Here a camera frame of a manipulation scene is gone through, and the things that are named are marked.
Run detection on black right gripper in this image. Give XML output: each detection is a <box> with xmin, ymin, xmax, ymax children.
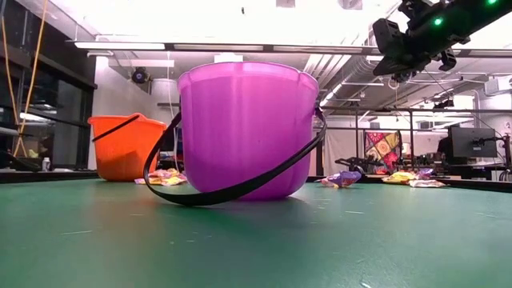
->
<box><xmin>372</xmin><ymin>14</ymin><xmax>444</xmax><ymax>78</ymax></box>

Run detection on orange white candy packet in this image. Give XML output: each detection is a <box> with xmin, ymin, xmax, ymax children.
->
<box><xmin>407</xmin><ymin>179</ymin><xmax>447</xmax><ymax>189</ymax></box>

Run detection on yellow white red candy packet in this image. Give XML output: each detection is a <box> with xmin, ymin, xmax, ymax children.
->
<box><xmin>147</xmin><ymin>167</ymin><xmax>181</xmax><ymax>180</ymax></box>

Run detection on orange halloween bucket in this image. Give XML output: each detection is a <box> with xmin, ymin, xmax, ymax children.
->
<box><xmin>86</xmin><ymin>112</ymin><xmax>168</xmax><ymax>183</ymax></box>

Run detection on black pipe rack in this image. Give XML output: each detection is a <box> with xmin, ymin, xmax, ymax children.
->
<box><xmin>319</xmin><ymin>104</ymin><xmax>512</xmax><ymax>177</ymax></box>

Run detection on colourful patterned cloth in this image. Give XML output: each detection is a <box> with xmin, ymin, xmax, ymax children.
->
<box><xmin>363</xmin><ymin>130</ymin><xmax>403</xmax><ymax>175</ymax></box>

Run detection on black computer monitor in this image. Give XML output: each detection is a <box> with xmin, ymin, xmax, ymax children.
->
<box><xmin>450</xmin><ymin>126</ymin><xmax>499</xmax><ymax>159</ymax></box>

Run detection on black background machine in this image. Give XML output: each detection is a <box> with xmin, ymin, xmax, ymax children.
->
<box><xmin>334</xmin><ymin>156</ymin><xmax>375</xmax><ymax>177</ymax></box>

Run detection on black desk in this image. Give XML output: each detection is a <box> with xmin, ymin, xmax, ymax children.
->
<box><xmin>434</xmin><ymin>162</ymin><xmax>512</xmax><ymax>181</ymax></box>

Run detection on purple plastic bucket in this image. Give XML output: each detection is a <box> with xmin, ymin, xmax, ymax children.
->
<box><xmin>142</xmin><ymin>60</ymin><xmax>328</xmax><ymax>208</ymax></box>

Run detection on overhead light bar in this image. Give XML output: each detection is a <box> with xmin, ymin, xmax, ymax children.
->
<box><xmin>66</xmin><ymin>38</ymin><xmax>512</xmax><ymax>57</ymax></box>

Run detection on white cylinder tank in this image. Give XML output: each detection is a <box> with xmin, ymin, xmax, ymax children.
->
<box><xmin>150</xmin><ymin>78</ymin><xmax>180</xmax><ymax>121</ymax></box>

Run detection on round black ceiling device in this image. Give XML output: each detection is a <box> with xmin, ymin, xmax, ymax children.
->
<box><xmin>130</xmin><ymin>66</ymin><xmax>151</xmax><ymax>85</ymax></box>

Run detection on silver ventilation duct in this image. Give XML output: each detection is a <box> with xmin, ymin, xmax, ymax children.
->
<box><xmin>307</xmin><ymin>54</ymin><xmax>385</xmax><ymax>107</ymax></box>

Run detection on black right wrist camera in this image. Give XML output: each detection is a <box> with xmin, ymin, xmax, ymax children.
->
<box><xmin>438</xmin><ymin>47</ymin><xmax>458</xmax><ymax>72</ymax></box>

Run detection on white wall unit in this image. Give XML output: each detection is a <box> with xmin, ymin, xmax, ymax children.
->
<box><xmin>483</xmin><ymin>75</ymin><xmax>512</xmax><ymax>97</ymax></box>

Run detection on yellow hanging cable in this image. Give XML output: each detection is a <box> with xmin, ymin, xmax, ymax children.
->
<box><xmin>0</xmin><ymin>0</ymin><xmax>49</xmax><ymax>159</ymax></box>

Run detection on black aluminium table frame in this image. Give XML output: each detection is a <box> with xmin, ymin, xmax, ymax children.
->
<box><xmin>0</xmin><ymin>170</ymin><xmax>512</xmax><ymax>194</ymax></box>

